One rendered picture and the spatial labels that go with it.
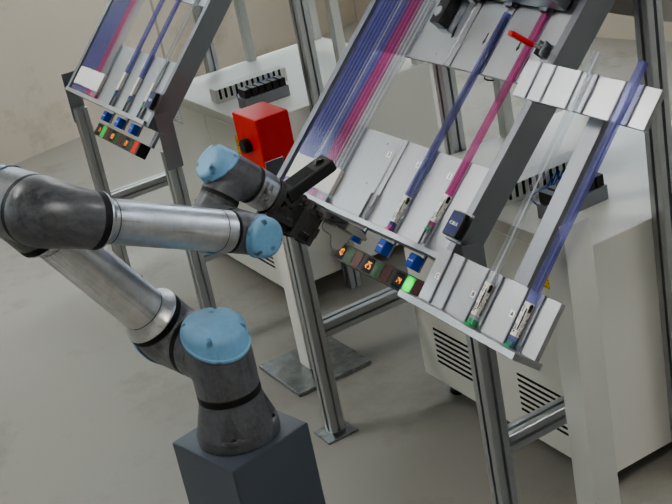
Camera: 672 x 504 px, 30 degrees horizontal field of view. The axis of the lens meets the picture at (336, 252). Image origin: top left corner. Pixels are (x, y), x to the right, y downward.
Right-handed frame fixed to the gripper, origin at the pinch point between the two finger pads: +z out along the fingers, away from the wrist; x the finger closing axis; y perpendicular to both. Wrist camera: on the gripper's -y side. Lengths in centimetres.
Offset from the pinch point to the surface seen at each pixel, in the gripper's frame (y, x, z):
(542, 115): -36.1, 21.0, 12.4
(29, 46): -17, -378, 54
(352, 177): -11.0, -22.3, 9.9
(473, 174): -20.4, 14.2, 9.9
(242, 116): -16, -87, 13
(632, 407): 4, 21, 75
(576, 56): -49, 21, 13
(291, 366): 39, -89, 68
